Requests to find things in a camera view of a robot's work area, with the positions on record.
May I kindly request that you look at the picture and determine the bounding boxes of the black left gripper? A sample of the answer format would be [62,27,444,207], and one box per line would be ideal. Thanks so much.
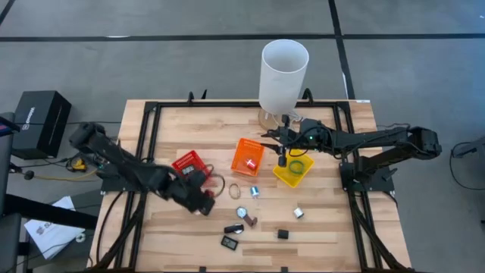
[162,170,216,217]

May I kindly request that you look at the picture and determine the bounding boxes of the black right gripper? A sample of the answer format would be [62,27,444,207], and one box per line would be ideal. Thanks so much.
[260,115,331,168]

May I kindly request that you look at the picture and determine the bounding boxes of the green wrist band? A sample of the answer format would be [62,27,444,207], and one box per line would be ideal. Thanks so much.
[288,159,306,176]

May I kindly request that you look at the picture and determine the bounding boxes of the round wooden lamp base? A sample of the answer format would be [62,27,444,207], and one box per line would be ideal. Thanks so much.
[258,108,295,133]

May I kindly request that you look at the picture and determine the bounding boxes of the red plastic basket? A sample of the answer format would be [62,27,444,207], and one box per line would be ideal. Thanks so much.
[171,149,211,187]

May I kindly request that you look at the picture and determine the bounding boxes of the orange plastic basket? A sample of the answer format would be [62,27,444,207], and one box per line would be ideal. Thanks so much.
[230,137,265,177]

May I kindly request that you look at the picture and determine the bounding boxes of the yellow plastic basket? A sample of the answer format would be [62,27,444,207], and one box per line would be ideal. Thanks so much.
[272,149,315,189]

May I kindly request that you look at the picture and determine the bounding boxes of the white paper sheets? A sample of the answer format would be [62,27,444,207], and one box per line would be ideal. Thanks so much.
[23,196,87,261]

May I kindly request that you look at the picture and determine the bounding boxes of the black side desk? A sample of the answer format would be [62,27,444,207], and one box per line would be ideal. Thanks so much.
[0,111,99,273]

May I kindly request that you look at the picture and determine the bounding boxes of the black cardboard box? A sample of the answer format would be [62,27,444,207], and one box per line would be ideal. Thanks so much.
[11,89,73,159]

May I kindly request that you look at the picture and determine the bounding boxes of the dark blue device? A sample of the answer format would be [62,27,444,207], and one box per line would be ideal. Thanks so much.
[0,115,20,137]

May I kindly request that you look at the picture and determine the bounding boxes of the white lamp cable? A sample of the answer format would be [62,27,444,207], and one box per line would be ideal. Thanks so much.
[286,111,308,124]

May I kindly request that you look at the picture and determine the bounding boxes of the black aluminium table frame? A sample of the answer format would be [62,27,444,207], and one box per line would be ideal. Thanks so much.
[113,89,410,273]

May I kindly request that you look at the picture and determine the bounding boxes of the black floor cable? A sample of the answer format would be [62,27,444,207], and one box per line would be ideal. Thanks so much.
[449,140,485,191]

